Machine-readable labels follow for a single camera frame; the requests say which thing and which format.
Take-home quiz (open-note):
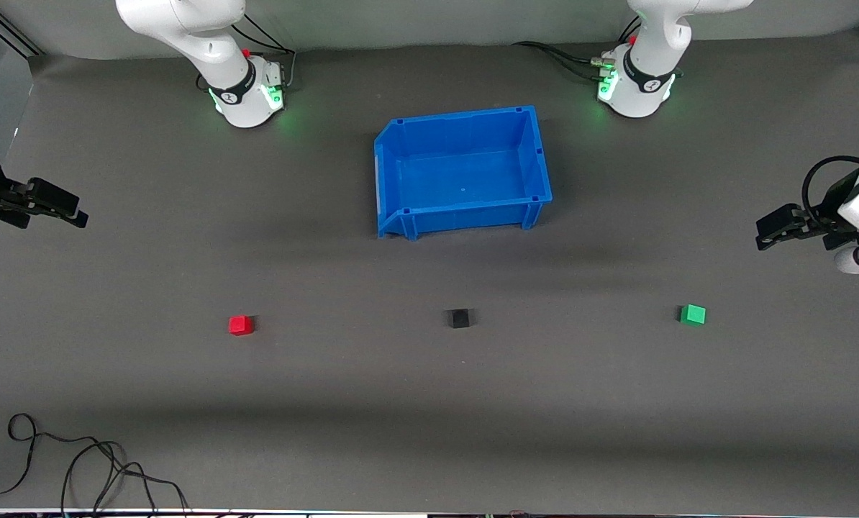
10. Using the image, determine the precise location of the blue plastic storage bin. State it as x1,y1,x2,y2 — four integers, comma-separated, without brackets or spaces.
373,105,553,241

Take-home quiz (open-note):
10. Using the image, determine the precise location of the black rail strip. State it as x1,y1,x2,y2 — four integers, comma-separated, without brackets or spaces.
0,9,44,57

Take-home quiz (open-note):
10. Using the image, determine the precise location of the dark grey table cover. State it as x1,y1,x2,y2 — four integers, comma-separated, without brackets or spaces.
0,27,859,514

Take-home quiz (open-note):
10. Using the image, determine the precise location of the loose black floor cable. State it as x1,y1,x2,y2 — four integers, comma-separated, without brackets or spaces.
0,412,189,516

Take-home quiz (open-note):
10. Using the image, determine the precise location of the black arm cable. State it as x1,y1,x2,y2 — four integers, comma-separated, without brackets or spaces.
801,155,859,217

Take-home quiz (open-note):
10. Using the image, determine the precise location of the black base cable bundle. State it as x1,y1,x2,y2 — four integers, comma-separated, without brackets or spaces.
512,16,640,81
229,13,298,91

